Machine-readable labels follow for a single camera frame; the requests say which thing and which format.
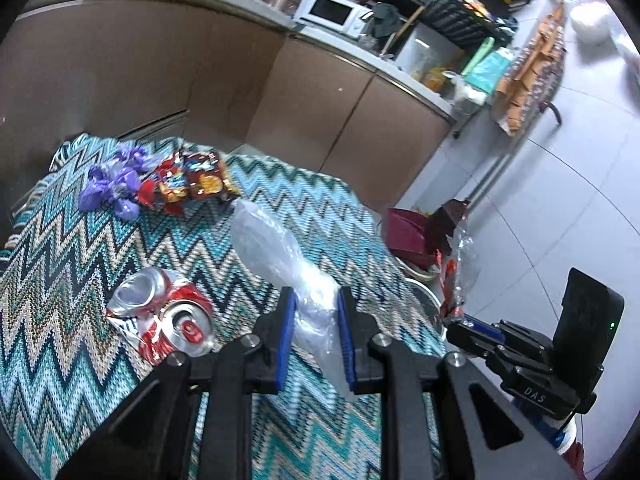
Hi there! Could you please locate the crushed red soda can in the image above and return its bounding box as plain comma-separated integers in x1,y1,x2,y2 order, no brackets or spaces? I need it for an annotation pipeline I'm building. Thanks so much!
105,266,214,365

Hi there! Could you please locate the clear plastic bag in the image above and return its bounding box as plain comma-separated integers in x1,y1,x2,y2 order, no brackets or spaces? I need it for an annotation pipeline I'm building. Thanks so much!
231,200,355,402

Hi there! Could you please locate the white plastic bag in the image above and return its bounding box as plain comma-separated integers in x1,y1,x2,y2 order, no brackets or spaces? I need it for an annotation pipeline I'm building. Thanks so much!
570,1,612,44

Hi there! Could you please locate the white microwave oven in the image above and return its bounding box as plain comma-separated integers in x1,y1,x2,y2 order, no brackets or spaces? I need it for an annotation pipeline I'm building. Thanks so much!
294,0,371,39

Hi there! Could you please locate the black wire rack shelf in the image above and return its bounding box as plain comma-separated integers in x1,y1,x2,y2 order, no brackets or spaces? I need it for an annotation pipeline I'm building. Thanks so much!
421,0,532,50

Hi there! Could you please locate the teal zigzag woven mat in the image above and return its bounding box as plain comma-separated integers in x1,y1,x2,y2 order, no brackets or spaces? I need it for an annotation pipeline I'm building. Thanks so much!
1,134,444,479

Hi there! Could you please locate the maroon broom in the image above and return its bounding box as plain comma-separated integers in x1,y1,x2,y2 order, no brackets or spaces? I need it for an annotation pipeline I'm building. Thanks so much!
424,129,528,256

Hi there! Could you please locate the orange jar on counter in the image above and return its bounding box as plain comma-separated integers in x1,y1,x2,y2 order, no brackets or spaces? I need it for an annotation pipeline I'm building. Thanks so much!
422,66,448,93

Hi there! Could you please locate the maroon dustpan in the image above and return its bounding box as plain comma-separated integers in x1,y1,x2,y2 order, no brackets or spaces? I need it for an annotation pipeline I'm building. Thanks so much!
382,208,442,271

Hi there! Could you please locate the orange patterned apron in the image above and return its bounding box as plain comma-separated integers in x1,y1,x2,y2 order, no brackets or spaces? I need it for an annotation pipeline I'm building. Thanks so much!
491,0,566,138

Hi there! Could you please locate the clear red plastic wrapper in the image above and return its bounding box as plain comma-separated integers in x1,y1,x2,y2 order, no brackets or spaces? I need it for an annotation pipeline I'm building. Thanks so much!
439,223,480,320

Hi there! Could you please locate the red snack wrapper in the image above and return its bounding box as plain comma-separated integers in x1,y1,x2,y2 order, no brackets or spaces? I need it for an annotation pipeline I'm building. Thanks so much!
136,150,241,216

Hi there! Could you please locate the purple crumpled wrapper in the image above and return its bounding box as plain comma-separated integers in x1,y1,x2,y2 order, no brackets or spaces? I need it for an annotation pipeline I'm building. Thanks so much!
78,145,160,221

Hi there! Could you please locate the white round trash bin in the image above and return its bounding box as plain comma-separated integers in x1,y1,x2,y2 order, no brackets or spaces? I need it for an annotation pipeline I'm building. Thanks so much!
406,278,446,340

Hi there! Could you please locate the teal hanging towel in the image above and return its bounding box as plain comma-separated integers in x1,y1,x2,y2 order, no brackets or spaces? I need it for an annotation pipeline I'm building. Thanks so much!
461,37,515,94

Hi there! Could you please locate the brown kitchen cabinet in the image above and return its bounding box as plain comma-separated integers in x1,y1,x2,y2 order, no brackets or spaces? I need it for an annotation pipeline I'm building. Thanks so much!
1,0,451,210

